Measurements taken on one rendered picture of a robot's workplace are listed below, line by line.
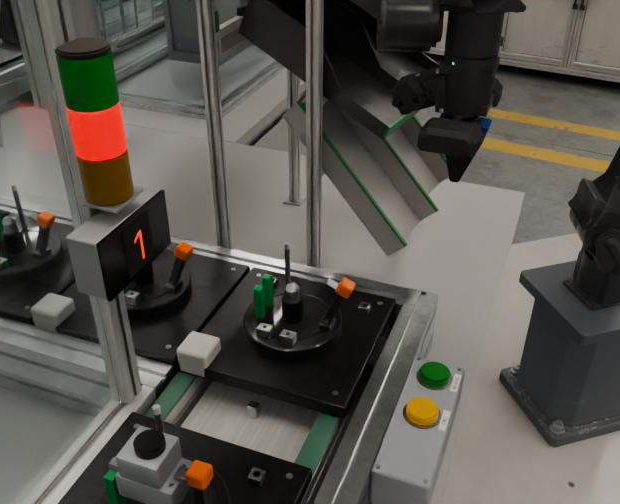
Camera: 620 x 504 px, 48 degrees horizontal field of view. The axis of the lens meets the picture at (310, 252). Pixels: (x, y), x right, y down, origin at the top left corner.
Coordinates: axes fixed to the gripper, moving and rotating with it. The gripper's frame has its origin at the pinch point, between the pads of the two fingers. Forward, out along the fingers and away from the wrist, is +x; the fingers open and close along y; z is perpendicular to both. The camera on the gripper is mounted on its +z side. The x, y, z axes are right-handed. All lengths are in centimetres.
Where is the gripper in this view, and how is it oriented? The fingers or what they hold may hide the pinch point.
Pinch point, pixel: (457, 154)
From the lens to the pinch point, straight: 83.6
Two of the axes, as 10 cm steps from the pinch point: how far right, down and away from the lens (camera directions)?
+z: -9.3, -2.0, 3.0
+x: 0.0, 8.3, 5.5
